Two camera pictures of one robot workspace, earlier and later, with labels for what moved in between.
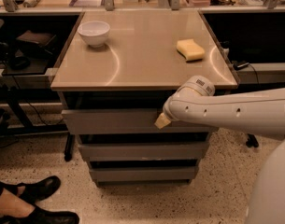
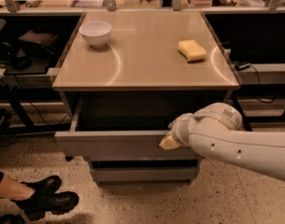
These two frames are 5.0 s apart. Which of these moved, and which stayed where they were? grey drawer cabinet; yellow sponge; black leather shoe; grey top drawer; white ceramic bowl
Moved: grey top drawer; black leather shoe
Stayed: grey drawer cabinet; yellow sponge; white ceramic bowl
